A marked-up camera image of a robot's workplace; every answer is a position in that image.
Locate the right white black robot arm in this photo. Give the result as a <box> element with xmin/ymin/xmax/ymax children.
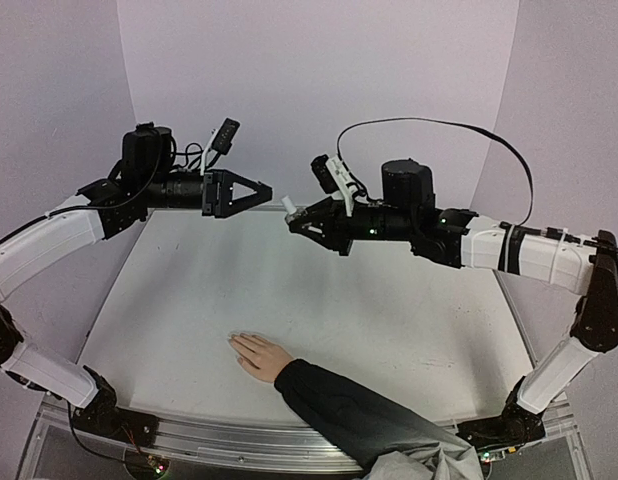
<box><xmin>282</xmin><ymin>155</ymin><xmax>618</xmax><ymax>451</ymax></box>

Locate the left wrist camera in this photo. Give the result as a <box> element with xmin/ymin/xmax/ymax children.
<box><xmin>200</xmin><ymin>118</ymin><xmax>241</xmax><ymax>174</ymax></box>

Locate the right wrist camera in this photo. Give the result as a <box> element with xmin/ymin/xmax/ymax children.
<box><xmin>310</xmin><ymin>154</ymin><xmax>364</xmax><ymax>218</ymax></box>

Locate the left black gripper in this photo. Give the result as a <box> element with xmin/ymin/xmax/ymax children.
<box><xmin>144</xmin><ymin>168</ymin><xmax>277</xmax><ymax>218</ymax></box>

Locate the grey fabric garment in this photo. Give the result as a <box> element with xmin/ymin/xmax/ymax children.
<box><xmin>363</xmin><ymin>444</ymin><xmax>485</xmax><ymax>480</ymax></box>

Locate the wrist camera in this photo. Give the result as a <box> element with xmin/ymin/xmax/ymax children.
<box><xmin>200</xmin><ymin>118</ymin><xmax>241</xmax><ymax>174</ymax></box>
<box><xmin>310</xmin><ymin>154</ymin><xmax>364</xmax><ymax>218</ymax></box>

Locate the clear nail polish bottle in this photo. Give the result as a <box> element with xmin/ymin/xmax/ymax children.
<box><xmin>285</xmin><ymin>208</ymin><xmax>310</xmax><ymax>233</ymax></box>

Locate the black sleeved forearm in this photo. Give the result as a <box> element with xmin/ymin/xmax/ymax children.
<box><xmin>274</xmin><ymin>359</ymin><xmax>474</xmax><ymax>468</ymax></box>

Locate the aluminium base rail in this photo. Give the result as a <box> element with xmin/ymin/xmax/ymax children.
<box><xmin>29</xmin><ymin>398</ymin><xmax>590</xmax><ymax>479</ymax></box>

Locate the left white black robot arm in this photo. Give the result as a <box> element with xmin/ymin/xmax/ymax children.
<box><xmin>0</xmin><ymin>119</ymin><xmax>273</xmax><ymax>437</ymax></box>

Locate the mannequin hand on table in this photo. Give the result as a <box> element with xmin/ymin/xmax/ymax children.
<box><xmin>229</xmin><ymin>333</ymin><xmax>294</xmax><ymax>384</ymax></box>

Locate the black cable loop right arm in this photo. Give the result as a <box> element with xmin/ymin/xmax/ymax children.
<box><xmin>335</xmin><ymin>117</ymin><xmax>535</xmax><ymax>225</ymax></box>

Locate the left arm base cable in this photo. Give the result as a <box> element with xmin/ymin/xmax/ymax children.
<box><xmin>67</xmin><ymin>399</ymin><xmax>135</xmax><ymax>464</ymax></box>

